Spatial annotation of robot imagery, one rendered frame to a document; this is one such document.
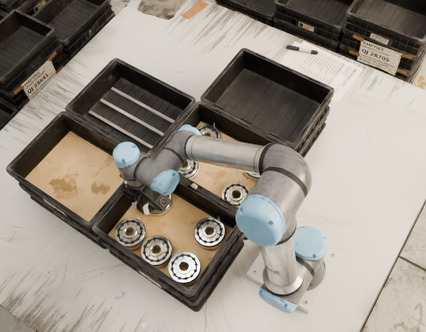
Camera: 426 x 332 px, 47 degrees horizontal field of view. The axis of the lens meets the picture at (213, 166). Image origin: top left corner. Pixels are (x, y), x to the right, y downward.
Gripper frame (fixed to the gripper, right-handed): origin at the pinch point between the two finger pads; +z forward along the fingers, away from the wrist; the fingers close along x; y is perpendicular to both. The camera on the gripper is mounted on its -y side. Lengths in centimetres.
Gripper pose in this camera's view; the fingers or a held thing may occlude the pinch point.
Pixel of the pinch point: (152, 208)
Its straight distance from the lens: 169.8
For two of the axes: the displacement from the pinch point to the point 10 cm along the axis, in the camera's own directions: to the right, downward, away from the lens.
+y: -8.5, -4.3, 3.1
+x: -5.3, 7.5, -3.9
